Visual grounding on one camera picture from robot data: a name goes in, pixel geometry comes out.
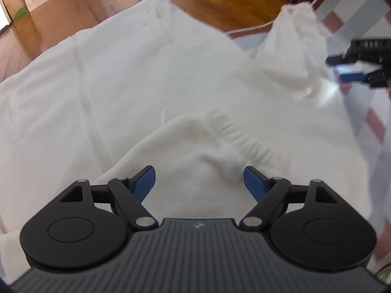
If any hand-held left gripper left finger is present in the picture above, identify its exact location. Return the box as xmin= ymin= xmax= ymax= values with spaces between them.
xmin=59 ymin=165 xmax=158 ymax=229

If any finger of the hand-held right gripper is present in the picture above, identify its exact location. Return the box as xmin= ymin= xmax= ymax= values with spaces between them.
xmin=326 ymin=53 xmax=391 ymax=66
xmin=339 ymin=66 xmax=391 ymax=90

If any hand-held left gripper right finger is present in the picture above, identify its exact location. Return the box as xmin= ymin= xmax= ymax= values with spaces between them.
xmin=239 ymin=165 xmax=339 ymax=229

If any cardboard box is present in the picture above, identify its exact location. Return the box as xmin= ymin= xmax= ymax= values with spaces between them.
xmin=0 ymin=0 xmax=29 ymax=34

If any striped checked rug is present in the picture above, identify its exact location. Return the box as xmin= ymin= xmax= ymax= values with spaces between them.
xmin=226 ymin=0 xmax=391 ymax=281

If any white fleece sweatshirt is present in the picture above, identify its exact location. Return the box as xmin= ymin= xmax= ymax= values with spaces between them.
xmin=0 ymin=0 xmax=376 ymax=251

